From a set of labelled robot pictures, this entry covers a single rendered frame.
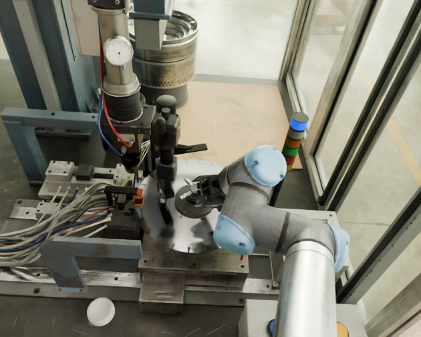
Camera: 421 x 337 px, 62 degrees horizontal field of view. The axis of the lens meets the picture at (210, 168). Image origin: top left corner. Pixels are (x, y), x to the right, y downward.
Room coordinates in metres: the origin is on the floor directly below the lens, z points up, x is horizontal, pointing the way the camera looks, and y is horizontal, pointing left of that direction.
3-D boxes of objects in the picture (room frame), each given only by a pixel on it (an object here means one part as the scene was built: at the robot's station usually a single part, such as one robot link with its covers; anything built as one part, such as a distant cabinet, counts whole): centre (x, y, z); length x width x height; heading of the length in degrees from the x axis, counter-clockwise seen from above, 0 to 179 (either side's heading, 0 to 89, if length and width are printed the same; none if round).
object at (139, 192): (0.60, 0.23, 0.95); 0.10 x 0.03 x 0.07; 93
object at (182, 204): (0.61, 0.03, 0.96); 0.11 x 0.11 x 0.03
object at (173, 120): (0.58, 0.11, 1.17); 0.06 x 0.05 x 0.20; 84
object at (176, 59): (1.37, 0.26, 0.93); 0.31 x 0.31 x 0.36
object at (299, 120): (0.77, -0.23, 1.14); 0.05 x 0.04 x 0.03; 3
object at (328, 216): (0.57, -0.30, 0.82); 0.18 x 0.18 x 0.15; 3
